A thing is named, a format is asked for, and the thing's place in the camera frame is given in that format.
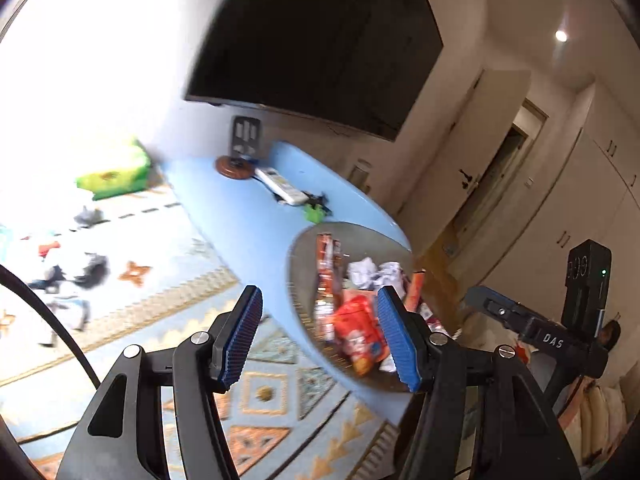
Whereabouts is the red snack bag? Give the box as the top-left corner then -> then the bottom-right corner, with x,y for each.
332,295 -> 391,377

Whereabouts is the blue patterned mat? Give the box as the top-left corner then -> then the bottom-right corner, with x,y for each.
0,180 -> 396,480

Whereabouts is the round grey waste bin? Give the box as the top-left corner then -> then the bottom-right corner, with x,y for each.
285,221 -> 431,395

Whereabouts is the round brown coaster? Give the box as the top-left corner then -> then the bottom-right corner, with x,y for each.
215,156 -> 258,181

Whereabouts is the long red printed box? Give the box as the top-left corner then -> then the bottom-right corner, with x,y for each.
405,270 -> 427,311
315,232 -> 346,346

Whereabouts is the green black clip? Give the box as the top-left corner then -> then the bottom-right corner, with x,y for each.
300,192 -> 331,224

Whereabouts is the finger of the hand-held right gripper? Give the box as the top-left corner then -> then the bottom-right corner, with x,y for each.
460,285 -> 546,336

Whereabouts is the white wardrobe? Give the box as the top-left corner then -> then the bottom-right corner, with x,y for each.
470,80 -> 640,301

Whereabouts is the green tissue pack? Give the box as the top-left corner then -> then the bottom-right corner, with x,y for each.
75,137 -> 153,201

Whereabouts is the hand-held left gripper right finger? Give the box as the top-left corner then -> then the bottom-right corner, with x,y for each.
376,286 -> 583,480

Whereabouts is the black flat screen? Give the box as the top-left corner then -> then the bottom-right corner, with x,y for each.
184,0 -> 445,143

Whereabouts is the black cable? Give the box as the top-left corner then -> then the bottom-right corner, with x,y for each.
0,264 -> 101,391

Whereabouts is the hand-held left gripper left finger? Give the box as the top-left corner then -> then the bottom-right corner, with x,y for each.
55,285 -> 263,480

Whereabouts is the white remote control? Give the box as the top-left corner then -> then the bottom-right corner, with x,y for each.
254,166 -> 307,207

